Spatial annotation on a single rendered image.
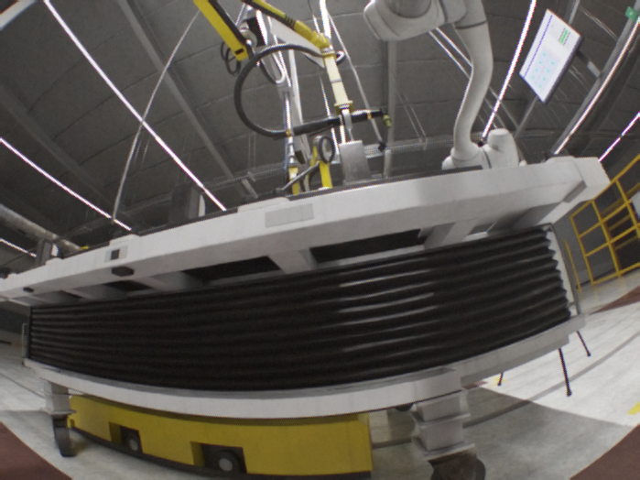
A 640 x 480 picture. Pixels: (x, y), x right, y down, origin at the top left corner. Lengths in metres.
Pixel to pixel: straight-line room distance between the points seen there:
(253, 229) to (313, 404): 0.42
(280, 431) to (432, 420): 0.54
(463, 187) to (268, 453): 1.03
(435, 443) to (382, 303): 0.42
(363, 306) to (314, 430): 0.48
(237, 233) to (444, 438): 0.68
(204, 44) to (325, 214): 10.37
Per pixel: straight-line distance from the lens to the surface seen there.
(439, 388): 0.68
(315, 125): 1.18
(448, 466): 0.80
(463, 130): 0.92
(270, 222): 0.56
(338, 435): 1.00
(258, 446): 1.09
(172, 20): 10.70
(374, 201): 0.55
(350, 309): 0.79
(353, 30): 10.63
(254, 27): 1.82
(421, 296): 0.81
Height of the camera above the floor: 0.54
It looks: 22 degrees up
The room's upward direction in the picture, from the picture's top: 8 degrees counter-clockwise
